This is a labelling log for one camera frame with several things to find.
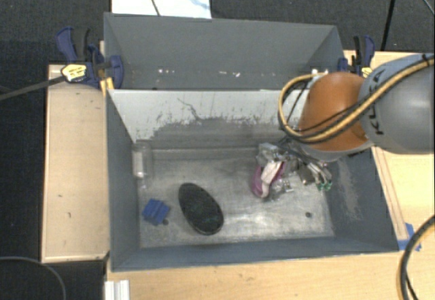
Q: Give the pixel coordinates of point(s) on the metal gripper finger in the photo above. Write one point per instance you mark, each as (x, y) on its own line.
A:
(270, 153)
(280, 190)

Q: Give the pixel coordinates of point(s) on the pink and white cloth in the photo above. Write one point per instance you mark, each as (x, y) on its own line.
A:
(263, 179)

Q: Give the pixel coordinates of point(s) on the grey metal bin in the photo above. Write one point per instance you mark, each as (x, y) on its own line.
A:
(217, 169)

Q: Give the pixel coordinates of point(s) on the black oval brush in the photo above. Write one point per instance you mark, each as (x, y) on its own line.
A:
(200, 209)

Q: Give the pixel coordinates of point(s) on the blue ridged block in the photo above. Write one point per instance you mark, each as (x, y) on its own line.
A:
(155, 212)

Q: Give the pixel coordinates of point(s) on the clear glass jar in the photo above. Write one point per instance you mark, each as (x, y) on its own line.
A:
(142, 159)

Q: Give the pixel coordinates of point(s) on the pale wood board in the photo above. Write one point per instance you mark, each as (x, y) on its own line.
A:
(76, 169)

